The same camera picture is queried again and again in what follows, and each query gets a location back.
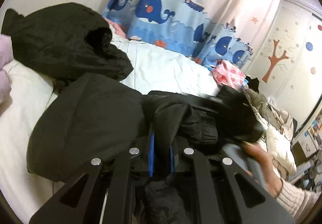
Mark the cream puffer coat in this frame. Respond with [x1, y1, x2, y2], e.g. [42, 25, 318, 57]
[254, 111, 297, 180]

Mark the black puffer jacket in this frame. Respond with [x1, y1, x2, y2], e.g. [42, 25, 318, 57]
[26, 73, 266, 224]

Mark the person right hand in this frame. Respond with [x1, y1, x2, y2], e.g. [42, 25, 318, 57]
[243, 142, 283, 198]

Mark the white striped duvet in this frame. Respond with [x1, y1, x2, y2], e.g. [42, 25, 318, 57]
[1, 38, 219, 223]

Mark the pink checkered cloth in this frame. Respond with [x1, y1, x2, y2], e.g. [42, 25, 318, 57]
[212, 60, 246, 90]

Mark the white sweater right forearm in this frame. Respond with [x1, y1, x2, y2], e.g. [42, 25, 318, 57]
[276, 180, 321, 223]

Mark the black fleece garment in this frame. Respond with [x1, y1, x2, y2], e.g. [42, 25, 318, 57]
[1, 3, 133, 81]

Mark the cluttered shelf unit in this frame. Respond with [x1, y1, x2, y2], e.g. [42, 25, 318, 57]
[289, 113, 321, 191]

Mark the brown fur-trimmed coat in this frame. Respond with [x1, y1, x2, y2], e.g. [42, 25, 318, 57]
[245, 88, 280, 130]

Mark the whale print curtain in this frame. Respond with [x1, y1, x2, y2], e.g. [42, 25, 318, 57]
[103, 0, 281, 68]

